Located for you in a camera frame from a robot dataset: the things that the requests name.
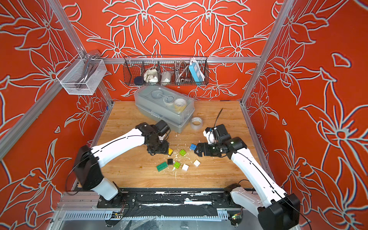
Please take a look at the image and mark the clear acrylic wall bin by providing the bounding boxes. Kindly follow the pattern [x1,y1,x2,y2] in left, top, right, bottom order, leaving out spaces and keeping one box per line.
[57,52,107,95]

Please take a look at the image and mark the black wire basket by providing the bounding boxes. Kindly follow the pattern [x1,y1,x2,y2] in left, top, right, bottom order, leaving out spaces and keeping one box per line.
[123,55,209,86]

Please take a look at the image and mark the dark round object in basket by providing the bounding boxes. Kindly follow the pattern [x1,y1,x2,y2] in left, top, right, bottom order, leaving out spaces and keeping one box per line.
[134,76,145,86]

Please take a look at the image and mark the aluminium frame post right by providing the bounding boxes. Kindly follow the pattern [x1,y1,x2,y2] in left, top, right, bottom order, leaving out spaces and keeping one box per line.
[240,0,294,106]

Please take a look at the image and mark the grey plastic storage box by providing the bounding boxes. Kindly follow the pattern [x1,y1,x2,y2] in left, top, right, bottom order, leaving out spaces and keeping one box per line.
[134,85,195,133]

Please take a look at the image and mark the white slotted cable duct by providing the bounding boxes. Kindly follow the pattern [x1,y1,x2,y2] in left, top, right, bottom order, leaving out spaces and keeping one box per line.
[60,210,229,221]

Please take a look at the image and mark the white lego brick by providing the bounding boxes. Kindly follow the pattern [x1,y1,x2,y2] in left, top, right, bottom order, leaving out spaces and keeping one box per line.
[182,164,189,171]
[193,160,201,167]

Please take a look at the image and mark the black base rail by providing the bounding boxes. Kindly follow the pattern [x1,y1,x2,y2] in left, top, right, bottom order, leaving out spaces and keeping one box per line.
[97,188,246,217]

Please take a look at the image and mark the yellow tape roll in box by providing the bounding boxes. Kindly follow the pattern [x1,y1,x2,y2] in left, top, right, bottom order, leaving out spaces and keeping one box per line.
[174,98,187,113]

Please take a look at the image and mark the clear tape roll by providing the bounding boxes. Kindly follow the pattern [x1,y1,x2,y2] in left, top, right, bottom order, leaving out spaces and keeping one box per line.
[190,117,203,130]

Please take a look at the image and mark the white crumpled cloth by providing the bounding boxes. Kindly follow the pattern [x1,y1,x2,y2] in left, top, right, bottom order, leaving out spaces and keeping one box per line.
[143,69,159,83]

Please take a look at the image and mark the aluminium frame post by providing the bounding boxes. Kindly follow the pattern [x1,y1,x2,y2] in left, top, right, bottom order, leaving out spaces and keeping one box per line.
[48,1,113,106]
[240,0,294,106]

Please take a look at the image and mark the aluminium rear crossbar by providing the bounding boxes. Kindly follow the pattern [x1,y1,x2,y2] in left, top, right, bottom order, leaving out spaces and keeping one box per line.
[102,56,261,65]

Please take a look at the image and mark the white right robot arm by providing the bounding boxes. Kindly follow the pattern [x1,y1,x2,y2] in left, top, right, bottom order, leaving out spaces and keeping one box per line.
[195,137,301,230]

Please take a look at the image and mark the lime lego brick lower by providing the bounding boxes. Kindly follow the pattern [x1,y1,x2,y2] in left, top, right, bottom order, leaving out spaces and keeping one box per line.
[173,162,181,169]

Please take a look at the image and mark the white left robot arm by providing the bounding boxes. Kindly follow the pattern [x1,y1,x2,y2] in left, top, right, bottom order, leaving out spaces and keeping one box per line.
[72,120,171,201]

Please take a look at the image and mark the dark green lego brick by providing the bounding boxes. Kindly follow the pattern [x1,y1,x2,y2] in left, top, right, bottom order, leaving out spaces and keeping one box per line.
[156,162,168,172]

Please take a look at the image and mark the metal tongs in basket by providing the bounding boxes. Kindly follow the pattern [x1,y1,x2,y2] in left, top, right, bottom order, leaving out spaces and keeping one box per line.
[174,61,189,84]

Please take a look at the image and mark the aluminium frame post left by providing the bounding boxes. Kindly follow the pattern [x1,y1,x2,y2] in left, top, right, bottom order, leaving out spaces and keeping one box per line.
[48,1,113,106]

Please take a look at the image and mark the white cup in basket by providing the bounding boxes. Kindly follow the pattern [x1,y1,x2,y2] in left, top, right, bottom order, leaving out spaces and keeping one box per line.
[161,71,172,86]

